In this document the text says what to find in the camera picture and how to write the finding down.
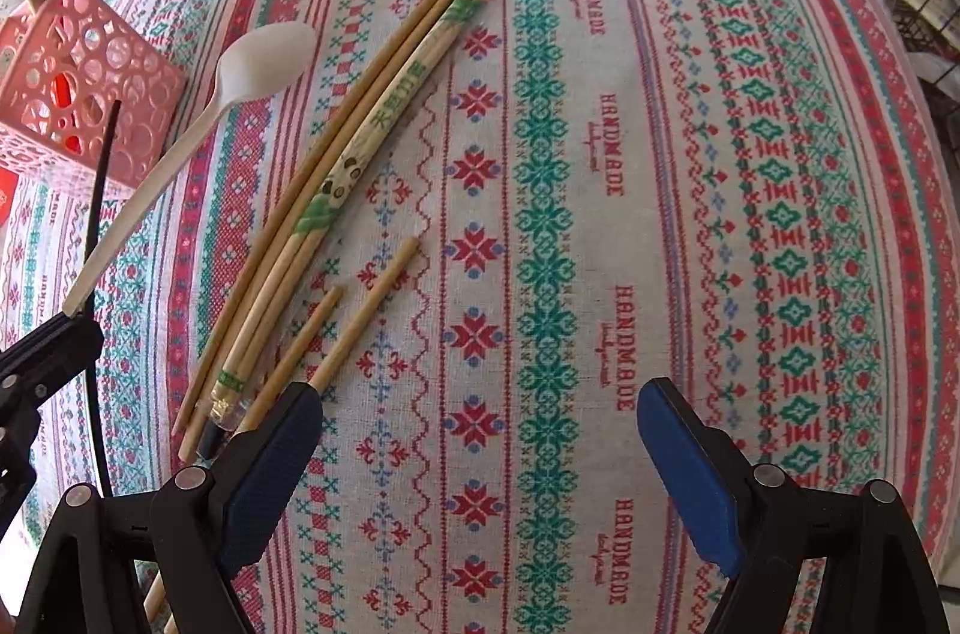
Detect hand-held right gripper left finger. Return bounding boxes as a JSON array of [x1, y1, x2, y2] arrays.
[[15, 381, 324, 634]]

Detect black cable tie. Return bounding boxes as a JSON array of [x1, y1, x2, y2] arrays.
[[84, 100, 122, 498]]

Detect green printed bamboo chopstick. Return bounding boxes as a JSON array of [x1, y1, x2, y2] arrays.
[[210, 0, 485, 421]]

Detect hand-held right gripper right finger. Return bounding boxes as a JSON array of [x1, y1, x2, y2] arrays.
[[637, 376, 950, 634]]

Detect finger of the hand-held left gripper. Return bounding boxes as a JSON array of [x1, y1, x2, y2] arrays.
[[0, 412, 38, 509], [0, 311, 104, 411]]

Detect pink perforated utensil basket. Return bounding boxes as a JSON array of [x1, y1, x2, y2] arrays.
[[0, 0, 188, 189]]

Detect white plastic spoon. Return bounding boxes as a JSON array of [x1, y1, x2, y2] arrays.
[[62, 20, 319, 315]]

